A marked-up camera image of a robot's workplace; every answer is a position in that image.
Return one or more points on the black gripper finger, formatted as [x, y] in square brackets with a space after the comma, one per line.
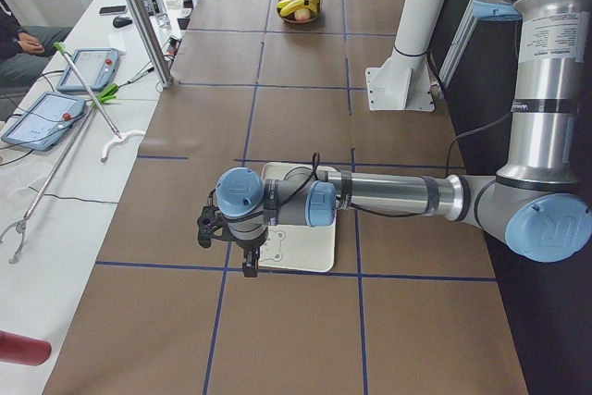
[248, 264]
[256, 256]

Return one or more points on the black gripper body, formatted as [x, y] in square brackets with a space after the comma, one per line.
[247, 245]

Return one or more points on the yellow banana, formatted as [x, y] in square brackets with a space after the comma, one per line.
[290, 7]
[282, 3]
[313, 6]

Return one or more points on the woven wicker basket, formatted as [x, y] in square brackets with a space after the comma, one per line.
[290, 18]

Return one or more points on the white bear tray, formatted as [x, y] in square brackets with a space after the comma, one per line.
[296, 247]

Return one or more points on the black computer mouse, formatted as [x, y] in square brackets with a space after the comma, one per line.
[119, 22]

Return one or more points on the black smartphone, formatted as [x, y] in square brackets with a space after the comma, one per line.
[112, 10]

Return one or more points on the far blue teach pendant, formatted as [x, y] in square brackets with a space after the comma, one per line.
[98, 66]

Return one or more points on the blue teach pendant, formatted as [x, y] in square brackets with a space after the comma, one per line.
[98, 66]
[45, 122]

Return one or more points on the long metal reacher grabber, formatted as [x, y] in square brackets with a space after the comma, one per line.
[20, 226]

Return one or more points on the near blue teach pendant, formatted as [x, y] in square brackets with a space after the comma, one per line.
[45, 122]

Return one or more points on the red cylinder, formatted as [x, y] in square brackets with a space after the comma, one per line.
[17, 349]

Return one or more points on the seated person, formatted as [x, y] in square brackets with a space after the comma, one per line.
[26, 50]

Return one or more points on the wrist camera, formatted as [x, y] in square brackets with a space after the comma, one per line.
[211, 226]

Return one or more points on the white pedestal base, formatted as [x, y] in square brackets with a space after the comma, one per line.
[402, 82]

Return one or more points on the green handled reacher grabber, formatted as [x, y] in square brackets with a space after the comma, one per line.
[119, 136]

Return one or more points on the aluminium frame post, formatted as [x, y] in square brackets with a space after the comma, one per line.
[150, 42]

